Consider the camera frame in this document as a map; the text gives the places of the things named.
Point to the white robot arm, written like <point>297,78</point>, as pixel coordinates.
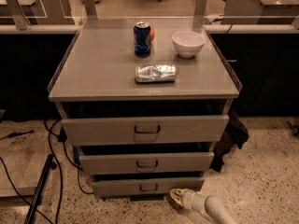
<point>209,207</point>

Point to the white bowl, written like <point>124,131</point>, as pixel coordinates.
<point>188,43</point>

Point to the silver crushed can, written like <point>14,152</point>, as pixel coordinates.
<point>155,73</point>

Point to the grey drawer cabinet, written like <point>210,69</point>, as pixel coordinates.
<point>97,81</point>

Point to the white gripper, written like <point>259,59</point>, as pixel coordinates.
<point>188,199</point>

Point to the blue soda can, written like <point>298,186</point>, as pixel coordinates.
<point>142,39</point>

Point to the black cloth on floor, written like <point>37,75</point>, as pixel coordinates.
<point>235,134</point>

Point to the grey middle drawer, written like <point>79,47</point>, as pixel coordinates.
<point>146,163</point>

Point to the grey far left table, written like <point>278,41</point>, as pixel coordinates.
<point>40,11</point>

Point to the black bar on floor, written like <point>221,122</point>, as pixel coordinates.
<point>31,214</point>

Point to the orange fruit behind can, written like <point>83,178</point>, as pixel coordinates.
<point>151,34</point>

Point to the grey top drawer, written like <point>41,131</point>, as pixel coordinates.
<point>144,130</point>

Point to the grey far right table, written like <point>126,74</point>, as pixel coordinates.
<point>260,11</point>

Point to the grey bottom drawer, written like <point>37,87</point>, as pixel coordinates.
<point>155,186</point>

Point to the grey table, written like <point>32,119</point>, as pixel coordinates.
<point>260,11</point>
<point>40,11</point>

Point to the grey drawer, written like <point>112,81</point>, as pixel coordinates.
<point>144,130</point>
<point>146,163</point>
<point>155,186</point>

